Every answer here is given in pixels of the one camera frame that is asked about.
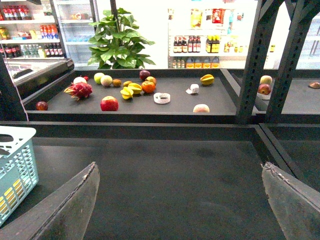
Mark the black fruit display tray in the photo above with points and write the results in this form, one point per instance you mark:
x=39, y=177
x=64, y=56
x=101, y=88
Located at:
x=221, y=97

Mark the pink dragon fruit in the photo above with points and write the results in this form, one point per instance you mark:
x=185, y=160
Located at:
x=79, y=90

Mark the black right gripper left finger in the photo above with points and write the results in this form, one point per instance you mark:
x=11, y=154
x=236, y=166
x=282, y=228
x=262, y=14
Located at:
x=63, y=215

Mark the drinks shelf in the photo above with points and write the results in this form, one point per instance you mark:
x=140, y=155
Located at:
x=29, y=29

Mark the right black display tray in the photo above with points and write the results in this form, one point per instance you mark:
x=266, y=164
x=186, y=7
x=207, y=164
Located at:
x=302, y=103

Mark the glass top freezer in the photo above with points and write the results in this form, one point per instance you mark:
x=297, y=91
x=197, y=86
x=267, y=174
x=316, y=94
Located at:
x=31, y=75

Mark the red apple right tray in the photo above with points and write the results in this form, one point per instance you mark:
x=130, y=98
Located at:
x=264, y=89

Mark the red yellow mango fruit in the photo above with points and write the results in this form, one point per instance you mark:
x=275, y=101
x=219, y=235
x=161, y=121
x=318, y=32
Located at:
x=152, y=80

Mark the yellow star fruit right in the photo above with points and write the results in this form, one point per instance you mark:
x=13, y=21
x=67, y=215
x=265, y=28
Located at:
x=207, y=79

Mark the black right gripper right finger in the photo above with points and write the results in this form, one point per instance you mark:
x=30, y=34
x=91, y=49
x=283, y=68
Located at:
x=295, y=205

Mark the green potted plant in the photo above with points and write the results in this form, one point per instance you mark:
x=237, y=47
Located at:
x=117, y=44

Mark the pink peach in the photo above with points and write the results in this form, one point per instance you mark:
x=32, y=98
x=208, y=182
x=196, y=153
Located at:
x=201, y=108

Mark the fruit in right tray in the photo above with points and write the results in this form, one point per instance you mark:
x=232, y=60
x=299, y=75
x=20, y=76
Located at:
x=266, y=79

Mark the green apple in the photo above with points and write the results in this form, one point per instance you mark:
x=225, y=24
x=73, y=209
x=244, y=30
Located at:
x=97, y=77

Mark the light blue plastic basket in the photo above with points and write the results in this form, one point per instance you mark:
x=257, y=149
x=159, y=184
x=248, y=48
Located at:
x=17, y=161

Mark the white shelf with sauce bottles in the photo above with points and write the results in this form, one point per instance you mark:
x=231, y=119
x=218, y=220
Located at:
x=215, y=36

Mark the large red apple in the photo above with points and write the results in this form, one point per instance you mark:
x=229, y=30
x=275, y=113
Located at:
x=109, y=103

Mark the orange persimmon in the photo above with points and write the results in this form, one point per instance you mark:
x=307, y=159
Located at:
x=148, y=87

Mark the yellow mango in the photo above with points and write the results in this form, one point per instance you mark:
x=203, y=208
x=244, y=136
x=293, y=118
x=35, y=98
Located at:
x=11, y=198

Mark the yellow star fruit back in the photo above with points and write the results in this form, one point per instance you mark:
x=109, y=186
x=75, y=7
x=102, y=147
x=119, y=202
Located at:
x=135, y=87

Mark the dark purple fruit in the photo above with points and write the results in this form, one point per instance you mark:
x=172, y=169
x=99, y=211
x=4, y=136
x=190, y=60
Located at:
x=143, y=74

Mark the yellow star fruit front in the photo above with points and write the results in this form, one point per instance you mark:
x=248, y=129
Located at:
x=127, y=93

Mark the small dark red apple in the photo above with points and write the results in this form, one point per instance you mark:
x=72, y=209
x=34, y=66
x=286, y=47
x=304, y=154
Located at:
x=41, y=106

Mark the brown kiwi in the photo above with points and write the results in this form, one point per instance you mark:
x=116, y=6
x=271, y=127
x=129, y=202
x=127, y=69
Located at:
x=126, y=83
x=116, y=83

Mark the white foam net sleeve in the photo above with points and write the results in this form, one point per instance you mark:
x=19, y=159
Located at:
x=193, y=89

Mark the white round fruit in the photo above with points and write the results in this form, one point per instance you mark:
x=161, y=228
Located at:
x=79, y=79

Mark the yellow star fruit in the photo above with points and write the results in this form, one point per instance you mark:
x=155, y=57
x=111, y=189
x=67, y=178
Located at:
x=127, y=93
x=135, y=87
x=207, y=79

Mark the black metal rack post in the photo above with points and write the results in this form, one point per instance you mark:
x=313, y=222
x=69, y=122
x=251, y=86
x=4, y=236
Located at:
x=263, y=26

